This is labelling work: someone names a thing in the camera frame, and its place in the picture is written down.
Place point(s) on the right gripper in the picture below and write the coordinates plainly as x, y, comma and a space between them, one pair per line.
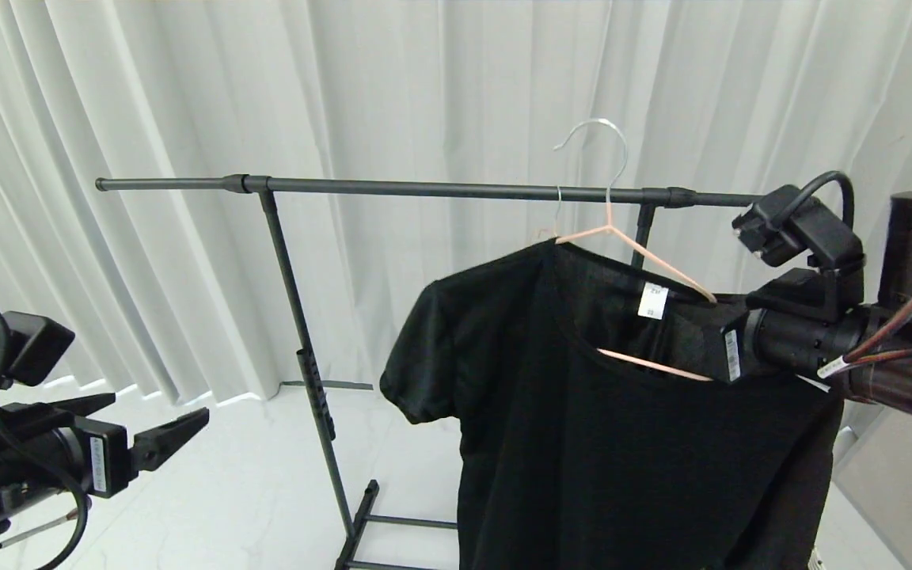
796, 344

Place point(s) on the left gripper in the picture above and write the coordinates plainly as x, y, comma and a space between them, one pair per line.
108, 459

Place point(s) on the pink clothes hanger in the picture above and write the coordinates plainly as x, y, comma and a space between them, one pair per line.
558, 207
609, 228

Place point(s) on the black T-shirt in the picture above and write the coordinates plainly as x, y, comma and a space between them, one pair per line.
583, 475

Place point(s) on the black clothes rack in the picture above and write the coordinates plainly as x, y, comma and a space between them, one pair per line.
424, 189

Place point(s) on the white curtain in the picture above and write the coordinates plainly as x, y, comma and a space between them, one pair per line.
345, 95

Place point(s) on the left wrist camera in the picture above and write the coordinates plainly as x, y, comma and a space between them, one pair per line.
36, 344

